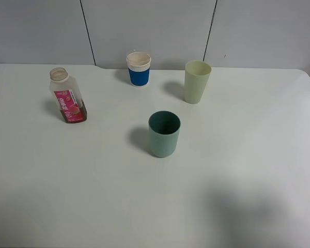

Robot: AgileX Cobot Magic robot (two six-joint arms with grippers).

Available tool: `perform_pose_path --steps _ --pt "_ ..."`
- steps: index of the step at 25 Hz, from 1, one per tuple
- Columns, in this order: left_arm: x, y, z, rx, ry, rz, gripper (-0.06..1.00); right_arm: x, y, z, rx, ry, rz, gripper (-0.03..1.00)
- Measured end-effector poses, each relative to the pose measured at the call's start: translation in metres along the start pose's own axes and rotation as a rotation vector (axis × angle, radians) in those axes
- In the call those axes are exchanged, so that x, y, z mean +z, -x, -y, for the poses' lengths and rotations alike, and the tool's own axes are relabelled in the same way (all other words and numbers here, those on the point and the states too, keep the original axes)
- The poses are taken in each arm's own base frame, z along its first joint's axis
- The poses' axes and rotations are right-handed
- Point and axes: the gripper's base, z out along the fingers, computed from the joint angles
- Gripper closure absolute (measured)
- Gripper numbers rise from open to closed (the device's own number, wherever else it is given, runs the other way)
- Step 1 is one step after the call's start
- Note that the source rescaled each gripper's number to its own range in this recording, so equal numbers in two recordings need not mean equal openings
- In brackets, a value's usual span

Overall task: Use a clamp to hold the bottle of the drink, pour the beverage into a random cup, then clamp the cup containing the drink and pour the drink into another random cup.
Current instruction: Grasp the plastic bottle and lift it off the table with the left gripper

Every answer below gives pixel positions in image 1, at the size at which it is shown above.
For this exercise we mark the white cup with blue sleeve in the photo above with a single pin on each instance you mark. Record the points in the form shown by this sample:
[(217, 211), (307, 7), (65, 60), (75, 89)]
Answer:
[(139, 68)]

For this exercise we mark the teal green cup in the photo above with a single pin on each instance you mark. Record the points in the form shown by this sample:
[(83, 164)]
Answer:
[(164, 127)]

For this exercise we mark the clear bottle with pink label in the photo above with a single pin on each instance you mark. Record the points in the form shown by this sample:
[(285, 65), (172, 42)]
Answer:
[(67, 95)]

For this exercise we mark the pale green tall cup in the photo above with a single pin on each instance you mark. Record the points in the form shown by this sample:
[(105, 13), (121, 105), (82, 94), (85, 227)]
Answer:
[(197, 74)]

